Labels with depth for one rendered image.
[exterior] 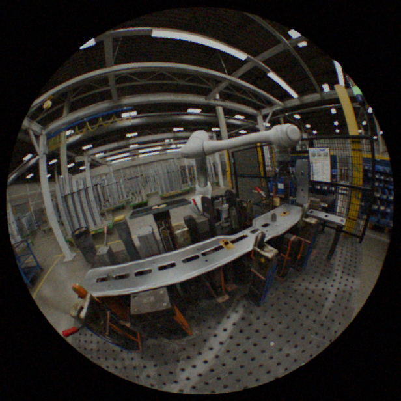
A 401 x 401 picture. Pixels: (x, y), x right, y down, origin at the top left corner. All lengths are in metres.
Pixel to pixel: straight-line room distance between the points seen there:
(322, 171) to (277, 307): 1.07
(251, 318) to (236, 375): 0.30
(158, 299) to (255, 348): 0.45
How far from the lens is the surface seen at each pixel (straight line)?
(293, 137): 0.58
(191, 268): 0.48
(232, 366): 0.64
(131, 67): 2.53
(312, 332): 0.74
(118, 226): 0.78
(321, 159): 1.28
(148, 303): 0.40
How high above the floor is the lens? 1.33
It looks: 14 degrees down
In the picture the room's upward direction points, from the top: 9 degrees counter-clockwise
